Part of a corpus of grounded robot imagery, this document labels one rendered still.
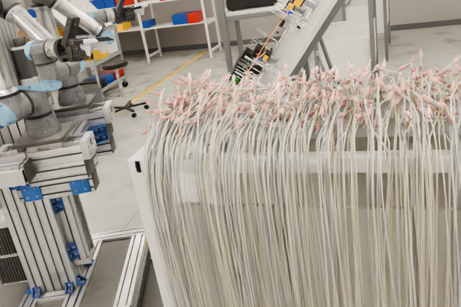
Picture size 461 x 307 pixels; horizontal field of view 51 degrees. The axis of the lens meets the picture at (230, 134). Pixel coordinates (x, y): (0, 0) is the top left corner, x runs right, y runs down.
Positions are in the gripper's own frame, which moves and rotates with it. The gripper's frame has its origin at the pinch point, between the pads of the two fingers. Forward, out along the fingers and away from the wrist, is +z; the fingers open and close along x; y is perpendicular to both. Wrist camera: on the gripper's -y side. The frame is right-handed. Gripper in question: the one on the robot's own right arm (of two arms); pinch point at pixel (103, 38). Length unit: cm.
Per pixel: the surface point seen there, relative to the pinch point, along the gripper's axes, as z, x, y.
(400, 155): 104, 59, 21
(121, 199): -141, -167, 137
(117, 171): -179, -214, 130
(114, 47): -447, -584, 32
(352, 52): 20, -358, 44
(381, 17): 19, -576, 19
